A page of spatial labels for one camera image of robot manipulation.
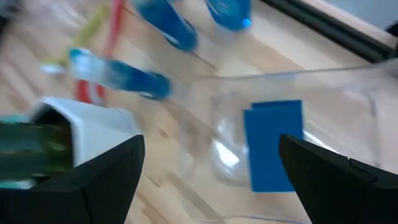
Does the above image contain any blue dish soap bottle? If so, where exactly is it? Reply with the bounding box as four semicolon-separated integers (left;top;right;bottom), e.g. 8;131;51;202
205;0;252;31
68;48;172;101
130;0;199;52

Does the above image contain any red dish brush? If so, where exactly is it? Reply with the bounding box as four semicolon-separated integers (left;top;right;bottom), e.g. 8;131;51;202
74;0;125;104

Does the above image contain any yellow-green dish brush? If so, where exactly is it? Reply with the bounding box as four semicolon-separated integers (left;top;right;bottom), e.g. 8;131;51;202
42;4;110;75

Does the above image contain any black metal table frame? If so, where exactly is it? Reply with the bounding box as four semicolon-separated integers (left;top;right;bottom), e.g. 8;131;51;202
261;0;398;63

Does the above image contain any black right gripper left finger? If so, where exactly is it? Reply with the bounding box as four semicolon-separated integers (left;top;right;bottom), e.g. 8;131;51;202
0;134;146;224

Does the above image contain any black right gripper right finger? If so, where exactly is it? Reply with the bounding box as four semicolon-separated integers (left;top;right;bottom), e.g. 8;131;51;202
279;134;398;224

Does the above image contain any dark blue scouring pad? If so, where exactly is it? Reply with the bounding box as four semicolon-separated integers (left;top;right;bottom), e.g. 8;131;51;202
251;99;303;110
244;107;304;193

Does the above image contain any clear plastic container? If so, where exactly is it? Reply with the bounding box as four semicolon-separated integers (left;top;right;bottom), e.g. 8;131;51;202
178;58;398;224

